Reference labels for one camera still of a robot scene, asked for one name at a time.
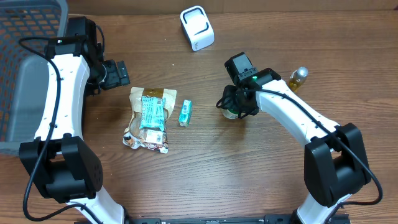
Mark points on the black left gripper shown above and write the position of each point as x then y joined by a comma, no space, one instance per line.
115,79

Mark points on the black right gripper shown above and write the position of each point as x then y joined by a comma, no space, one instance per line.
230,102

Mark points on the green lid white jar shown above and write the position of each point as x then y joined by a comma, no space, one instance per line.
230,114

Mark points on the brown snack packet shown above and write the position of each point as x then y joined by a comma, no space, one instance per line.
136,106

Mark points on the yellow oil bottle silver cap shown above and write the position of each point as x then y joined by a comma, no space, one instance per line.
298,78

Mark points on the teal snack packet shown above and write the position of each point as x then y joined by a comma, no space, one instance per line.
152,113

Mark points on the green white Kleenex tissue pack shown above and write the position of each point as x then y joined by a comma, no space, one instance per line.
185,114

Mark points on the white labelled snack packet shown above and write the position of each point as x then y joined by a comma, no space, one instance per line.
149,139

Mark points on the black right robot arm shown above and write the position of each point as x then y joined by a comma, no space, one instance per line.
335,161

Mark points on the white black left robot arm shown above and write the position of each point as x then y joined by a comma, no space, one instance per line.
60,164

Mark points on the white barcode scanner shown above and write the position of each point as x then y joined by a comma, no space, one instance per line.
197,28

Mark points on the brown cardboard back panel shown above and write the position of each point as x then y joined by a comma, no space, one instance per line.
149,7

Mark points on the grey plastic mesh basket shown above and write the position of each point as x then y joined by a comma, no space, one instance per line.
24,76

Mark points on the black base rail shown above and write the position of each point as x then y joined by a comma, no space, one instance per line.
211,220

